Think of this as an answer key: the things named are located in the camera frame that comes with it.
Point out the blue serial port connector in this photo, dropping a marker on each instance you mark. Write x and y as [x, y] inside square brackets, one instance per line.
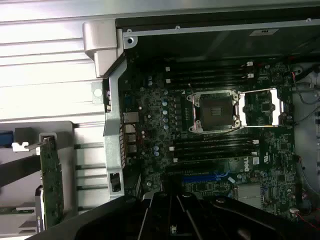
[129, 101]

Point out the silver socket cover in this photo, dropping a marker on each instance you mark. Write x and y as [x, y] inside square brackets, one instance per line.
[275, 107]

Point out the grey parts rack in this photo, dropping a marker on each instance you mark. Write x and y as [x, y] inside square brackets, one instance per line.
[67, 140]

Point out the blue expansion slot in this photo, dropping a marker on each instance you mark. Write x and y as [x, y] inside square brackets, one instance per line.
[200, 178]

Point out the CPU socket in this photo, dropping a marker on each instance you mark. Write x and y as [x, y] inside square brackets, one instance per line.
[215, 112]

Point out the blue disk carrier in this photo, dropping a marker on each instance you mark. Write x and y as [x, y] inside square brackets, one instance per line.
[5, 140]

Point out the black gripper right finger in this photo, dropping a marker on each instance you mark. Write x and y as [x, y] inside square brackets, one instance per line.
[190, 220]

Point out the silver chipset heatsink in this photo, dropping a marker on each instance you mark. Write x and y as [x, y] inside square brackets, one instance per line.
[250, 195]

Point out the long black expansion slot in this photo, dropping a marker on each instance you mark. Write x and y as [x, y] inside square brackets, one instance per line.
[190, 170]

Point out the silver ethernet port block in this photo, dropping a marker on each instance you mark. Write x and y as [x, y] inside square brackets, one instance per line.
[131, 117]

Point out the green RAM stick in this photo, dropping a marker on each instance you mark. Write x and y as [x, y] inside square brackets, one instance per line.
[15, 210]

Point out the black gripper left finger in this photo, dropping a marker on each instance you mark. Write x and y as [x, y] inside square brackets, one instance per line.
[155, 217]

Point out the green motherboard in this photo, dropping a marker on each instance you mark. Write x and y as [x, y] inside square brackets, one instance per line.
[275, 150]

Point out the black grey PC case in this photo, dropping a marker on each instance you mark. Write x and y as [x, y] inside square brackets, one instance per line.
[111, 140]

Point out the silver USB port block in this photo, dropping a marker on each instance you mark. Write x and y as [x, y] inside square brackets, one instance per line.
[130, 128]
[131, 139]
[131, 148]

